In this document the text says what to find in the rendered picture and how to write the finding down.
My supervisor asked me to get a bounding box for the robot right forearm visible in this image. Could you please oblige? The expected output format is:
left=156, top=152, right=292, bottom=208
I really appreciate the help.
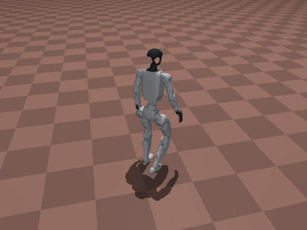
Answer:
left=170, top=94, right=181, bottom=113

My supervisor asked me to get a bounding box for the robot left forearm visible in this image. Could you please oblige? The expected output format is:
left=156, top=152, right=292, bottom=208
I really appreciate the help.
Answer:
left=133, top=92, right=142, bottom=108

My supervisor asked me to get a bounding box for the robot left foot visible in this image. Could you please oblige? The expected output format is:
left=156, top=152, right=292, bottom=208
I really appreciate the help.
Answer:
left=143, top=153, right=153, bottom=165

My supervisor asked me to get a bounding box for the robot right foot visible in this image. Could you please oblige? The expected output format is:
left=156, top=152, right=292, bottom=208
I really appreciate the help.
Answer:
left=149, top=164, right=162, bottom=174

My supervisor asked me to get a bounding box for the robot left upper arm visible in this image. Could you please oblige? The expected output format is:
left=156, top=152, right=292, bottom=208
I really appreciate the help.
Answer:
left=133, top=69, right=144, bottom=95

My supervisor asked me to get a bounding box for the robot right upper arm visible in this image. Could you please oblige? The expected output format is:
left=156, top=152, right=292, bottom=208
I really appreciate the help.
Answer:
left=160, top=73, right=174, bottom=101

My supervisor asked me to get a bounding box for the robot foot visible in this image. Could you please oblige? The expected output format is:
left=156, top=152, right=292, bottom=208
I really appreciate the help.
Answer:
left=149, top=164, right=162, bottom=174
left=143, top=153, right=153, bottom=165

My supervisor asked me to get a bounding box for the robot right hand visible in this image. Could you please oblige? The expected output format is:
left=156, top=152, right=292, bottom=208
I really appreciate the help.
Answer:
left=176, top=111, right=183, bottom=123

